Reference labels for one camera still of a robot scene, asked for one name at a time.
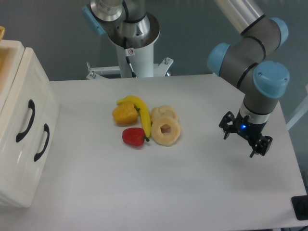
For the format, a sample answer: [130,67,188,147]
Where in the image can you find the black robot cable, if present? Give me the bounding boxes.
[122,37,138,78]

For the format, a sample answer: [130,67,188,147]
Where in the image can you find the black top drawer handle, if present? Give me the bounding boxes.
[15,99,36,142]

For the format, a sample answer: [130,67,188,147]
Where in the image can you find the black drawer handle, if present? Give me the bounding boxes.
[33,123,51,162]
[15,99,36,142]

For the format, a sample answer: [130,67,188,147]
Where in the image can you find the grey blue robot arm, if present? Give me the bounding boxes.
[82,0,290,155]

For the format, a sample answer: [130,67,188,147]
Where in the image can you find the black device at table corner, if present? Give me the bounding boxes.
[291,195,308,220]

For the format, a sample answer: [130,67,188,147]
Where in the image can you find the yellow woven basket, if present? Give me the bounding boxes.
[0,26,5,41]

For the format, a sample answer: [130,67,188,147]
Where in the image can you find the front beige toy donut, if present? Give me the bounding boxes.
[151,115,181,146]

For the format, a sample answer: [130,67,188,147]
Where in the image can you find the orange toy bell pepper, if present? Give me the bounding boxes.
[112,101,140,124]

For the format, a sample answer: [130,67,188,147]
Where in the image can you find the rear beige toy donut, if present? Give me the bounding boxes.
[150,105,179,122]

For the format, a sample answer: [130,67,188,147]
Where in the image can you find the black lower drawer handle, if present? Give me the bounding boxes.
[33,123,51,162]

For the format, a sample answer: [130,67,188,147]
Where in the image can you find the white drawer cabinet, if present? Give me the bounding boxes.
[0,40,60,207]

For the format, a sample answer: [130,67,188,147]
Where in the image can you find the yellow toy banana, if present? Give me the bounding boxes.
[116,95,152,138]

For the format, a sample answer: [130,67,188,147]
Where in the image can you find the red toy bell pepper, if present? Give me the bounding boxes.
[122,128,150,146]

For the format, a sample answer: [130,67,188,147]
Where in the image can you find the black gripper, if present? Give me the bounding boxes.
[218,111,273,158]

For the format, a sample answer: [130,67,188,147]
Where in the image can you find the white frame at right edge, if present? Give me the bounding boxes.
[286,95,308,130]

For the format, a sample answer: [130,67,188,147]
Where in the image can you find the beige toy donut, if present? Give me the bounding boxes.
[150,105,179,122]
[151,115,181,146]

